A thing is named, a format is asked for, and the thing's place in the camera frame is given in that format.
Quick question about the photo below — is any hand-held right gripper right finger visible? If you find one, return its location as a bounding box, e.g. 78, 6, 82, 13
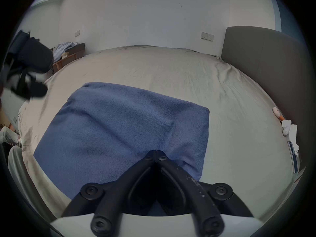
156, 150, 254, 236

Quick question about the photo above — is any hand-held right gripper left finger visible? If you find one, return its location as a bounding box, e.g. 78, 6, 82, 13
61, 150, 157, 236

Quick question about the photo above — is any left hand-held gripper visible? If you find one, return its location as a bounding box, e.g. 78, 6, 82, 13
6, 31, 54, 100

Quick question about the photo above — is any blue garment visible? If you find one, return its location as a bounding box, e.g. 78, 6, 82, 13
33, 82, 210, 217

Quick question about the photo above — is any wooden shelf with clothes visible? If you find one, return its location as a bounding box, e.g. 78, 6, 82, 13
51, 42, 86, 74

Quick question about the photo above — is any phone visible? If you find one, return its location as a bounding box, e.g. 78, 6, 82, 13
287, 141, 301, 174

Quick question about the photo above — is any white tissue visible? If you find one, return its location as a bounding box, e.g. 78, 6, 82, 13
290, 124, 301, 150

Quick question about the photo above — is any bed with beige sheet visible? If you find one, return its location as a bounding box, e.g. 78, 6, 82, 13
7, 45, 306, 223

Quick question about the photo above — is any grey padded headboard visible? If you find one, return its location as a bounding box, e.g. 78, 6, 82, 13
221, 26, 312, 172

